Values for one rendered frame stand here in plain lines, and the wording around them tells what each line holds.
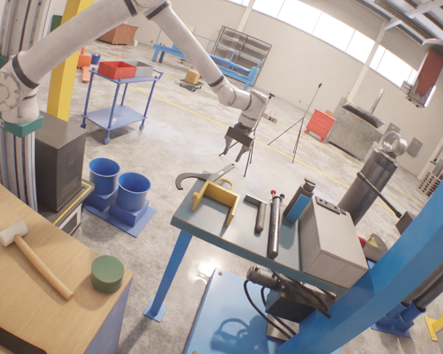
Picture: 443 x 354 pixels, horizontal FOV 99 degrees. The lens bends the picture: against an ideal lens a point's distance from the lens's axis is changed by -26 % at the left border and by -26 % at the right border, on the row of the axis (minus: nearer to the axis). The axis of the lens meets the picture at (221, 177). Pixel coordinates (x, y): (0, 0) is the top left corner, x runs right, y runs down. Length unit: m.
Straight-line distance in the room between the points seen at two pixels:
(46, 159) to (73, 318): 1.14
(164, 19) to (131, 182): 1.63
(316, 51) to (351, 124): 6.15
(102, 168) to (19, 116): 1.42
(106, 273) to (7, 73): 0.73
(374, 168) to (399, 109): 14.38
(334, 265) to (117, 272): 0.74
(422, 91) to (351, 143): 8.13
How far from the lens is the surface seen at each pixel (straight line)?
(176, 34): 1.10
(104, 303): 0.80
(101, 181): 2.27
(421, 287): 2.90
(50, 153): 1.66
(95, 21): 0.91
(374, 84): 15.30
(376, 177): 1.80
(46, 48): 0.95
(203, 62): 1.15
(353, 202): 1.85
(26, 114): 1.22
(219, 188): 1.05
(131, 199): 2.17
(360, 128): 9.48
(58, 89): 2.37
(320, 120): 8.65
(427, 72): 1.53
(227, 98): 1.08
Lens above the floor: 1.66
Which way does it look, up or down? 28 degrees down
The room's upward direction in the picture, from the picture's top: 24 degrees clockwise
